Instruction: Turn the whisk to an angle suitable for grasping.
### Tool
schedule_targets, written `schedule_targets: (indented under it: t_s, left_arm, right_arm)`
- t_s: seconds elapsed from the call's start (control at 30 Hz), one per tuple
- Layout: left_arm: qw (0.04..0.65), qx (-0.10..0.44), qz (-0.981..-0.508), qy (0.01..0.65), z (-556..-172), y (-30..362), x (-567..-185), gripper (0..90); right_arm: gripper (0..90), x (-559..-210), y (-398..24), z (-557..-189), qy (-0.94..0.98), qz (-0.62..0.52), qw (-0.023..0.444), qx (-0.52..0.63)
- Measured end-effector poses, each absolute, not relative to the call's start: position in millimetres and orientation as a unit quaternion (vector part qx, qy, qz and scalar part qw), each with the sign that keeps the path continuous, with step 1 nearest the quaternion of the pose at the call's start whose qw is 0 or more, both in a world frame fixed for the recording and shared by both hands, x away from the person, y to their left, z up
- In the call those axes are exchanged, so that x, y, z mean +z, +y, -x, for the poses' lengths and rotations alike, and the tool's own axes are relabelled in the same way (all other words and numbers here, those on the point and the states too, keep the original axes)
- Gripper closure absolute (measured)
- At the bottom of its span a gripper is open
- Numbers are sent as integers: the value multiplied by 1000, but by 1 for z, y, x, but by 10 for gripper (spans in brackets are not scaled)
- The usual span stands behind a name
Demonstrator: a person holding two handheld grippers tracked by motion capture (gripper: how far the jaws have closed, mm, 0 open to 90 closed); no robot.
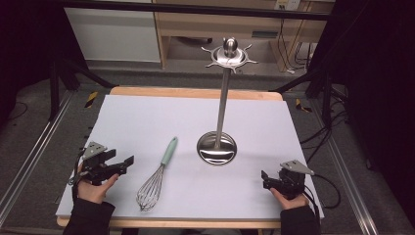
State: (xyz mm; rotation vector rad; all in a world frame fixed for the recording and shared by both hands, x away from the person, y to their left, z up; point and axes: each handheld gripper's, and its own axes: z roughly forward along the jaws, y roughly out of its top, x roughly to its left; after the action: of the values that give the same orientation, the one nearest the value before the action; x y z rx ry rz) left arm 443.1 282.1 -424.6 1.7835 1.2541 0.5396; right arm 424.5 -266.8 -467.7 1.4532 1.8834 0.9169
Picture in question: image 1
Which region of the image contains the black horizontal bar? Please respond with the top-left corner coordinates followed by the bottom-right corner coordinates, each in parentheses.
top-left (58, 0), bottom-right (331, 22)

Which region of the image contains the black cable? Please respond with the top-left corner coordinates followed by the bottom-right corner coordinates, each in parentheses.
top-left (68, 148), bottom-right (86, 201)
top-left (302, 173), bottom-right (343, 226)

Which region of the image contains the person's left hand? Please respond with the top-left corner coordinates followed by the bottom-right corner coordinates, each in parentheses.
top-left (76, 163), bottom-right (120, 205)

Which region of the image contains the wooden table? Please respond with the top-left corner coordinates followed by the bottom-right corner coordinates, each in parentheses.
top-left (56, 85), bottom-right (285, 230)

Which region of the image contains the whisk with mint green handle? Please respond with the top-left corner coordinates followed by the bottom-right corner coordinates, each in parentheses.
top-left (135, 136), bottom-right (179, 212)

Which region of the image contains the steel utensil stand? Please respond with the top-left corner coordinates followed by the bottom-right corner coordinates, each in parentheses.
top-left (196, 36), bottom-right (259, 166)

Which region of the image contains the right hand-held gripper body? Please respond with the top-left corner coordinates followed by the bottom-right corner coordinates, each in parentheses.
top-left (269, 159), bottom-right (316, 201)

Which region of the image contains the wooden desk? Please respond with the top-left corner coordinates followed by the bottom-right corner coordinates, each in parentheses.
top-left (152, 0), bottom-right (337, 73)

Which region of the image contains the person's right hand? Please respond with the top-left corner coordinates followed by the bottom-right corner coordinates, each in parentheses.
top-left (269, 187), bottom-right (309, 212)

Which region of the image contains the white power strip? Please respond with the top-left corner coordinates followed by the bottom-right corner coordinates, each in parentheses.
top-left (274, 0), bottom-right (301, 12)

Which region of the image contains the bundle of black floor cables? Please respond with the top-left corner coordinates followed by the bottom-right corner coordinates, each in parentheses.
top-left (299, 94), bottom-right (349, 165)

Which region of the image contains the black metal stand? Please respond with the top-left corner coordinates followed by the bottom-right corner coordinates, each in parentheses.
top-left (267, 67), bottom-right (348, 129)
top-left (48, 57), bottom-right (118, 122)

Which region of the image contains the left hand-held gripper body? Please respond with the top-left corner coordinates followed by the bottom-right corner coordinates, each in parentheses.
top-left (78, 141), bottom-right (127, 187)

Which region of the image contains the metal floor rail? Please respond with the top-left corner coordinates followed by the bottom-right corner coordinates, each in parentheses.
top-left (0, 89), bottom-right (76, 227)
top-left (309, 97), bottom-right (383, 235)

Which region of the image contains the white table mat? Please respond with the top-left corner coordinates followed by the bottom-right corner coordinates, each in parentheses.
top-left (55, 94), bottom-right (325, 220)

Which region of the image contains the white cabinet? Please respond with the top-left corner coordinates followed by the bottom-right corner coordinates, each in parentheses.
top-left (64, 0), bottom-right (162, 64)

